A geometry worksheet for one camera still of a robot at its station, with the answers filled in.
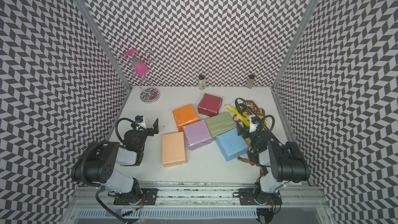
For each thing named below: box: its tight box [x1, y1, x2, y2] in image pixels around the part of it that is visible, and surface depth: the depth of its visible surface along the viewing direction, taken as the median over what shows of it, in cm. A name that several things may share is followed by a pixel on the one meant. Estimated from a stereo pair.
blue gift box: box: [215, 128, 249, 162], surface depth 87 cm
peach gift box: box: [161, 131, 188, 167], surface depth 86 cm
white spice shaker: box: [197, 74, 207, 91], surface depth 117 cm
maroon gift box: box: [197, 92, 223, 118], surface depth 104 cm
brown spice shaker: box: [246, 74, 255, 89], surface depth 115 cm
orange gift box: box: [172, 103, 200, 132], surface depth 97 cm
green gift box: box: [204, 111, 237, 142], surface depth 91 cm
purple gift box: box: [182, 119, 212, 151], surface depth 90 cm
